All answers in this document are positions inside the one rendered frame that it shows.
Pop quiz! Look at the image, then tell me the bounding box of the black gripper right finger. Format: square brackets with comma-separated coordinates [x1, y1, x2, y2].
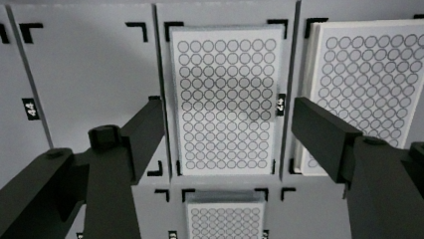
[291, 97, 424, 239]

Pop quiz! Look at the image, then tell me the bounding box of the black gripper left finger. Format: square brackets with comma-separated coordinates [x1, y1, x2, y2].
[0, 100, 165, 239]

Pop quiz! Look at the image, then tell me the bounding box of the grey deck plate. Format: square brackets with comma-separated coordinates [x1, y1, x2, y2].
[0, 0, 424, 239]

